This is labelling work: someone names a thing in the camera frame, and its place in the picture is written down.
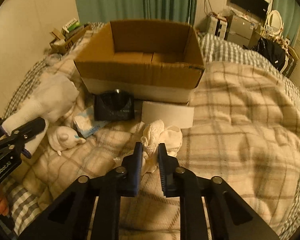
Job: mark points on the small white sock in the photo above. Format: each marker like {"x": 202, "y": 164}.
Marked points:
{"x": 62, "y": 138}

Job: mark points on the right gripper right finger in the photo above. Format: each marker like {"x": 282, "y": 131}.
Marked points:
{"x": 209, "y": 208}

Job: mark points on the white sock purple cuff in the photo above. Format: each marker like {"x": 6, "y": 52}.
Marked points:
{"x": 52, "y": 99}

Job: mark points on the large cardboard box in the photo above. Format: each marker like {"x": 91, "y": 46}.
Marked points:
{"x": 154, "y": 60}

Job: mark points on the grey checked bed sheet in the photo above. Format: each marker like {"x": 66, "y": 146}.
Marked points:
{"x": 240, "y": 52}

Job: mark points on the small cardboard box with clutter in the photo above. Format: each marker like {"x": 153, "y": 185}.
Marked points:
{"x": 69, "y": 34}

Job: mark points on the grey cabinet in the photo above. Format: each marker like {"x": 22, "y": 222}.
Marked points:
{"x": 239, "y": 30}

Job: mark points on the black bag on dresser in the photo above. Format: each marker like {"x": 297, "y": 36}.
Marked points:
{"x": 272, "y": 51}

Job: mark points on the white oval mirror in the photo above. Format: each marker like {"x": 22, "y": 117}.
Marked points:
{"x": 274, "y": 23}

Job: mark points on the cream cloth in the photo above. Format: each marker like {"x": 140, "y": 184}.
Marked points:
{"x": 154, "y": 134}

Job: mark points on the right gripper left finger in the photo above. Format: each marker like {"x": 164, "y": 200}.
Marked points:
{"x": 90, "y": 207}

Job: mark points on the white drawer unit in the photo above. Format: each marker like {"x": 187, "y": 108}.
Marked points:
{"x": 217, "y": 26}

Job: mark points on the white round container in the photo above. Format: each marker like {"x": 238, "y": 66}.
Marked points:
{"x": 169, "y": 114}

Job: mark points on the green curtain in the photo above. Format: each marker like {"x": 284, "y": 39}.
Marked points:
{"x": 290, "y": 14}
{"x": 107, "y": 10}

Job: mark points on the person's hand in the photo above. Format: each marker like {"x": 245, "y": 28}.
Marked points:
{"x": 4, "y": 208}

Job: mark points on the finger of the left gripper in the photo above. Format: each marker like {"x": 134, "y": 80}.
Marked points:
{"x": 26, "y": 132}

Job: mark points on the black wall television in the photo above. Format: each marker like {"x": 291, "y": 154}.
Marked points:
{"x": 256, "y": 7}

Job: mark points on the blue white tissue pack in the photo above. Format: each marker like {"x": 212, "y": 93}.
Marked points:
{"x": 85, "y": 123}

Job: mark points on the plaid cream blanket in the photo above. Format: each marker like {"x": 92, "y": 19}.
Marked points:
{"x": 227, "y": 142}

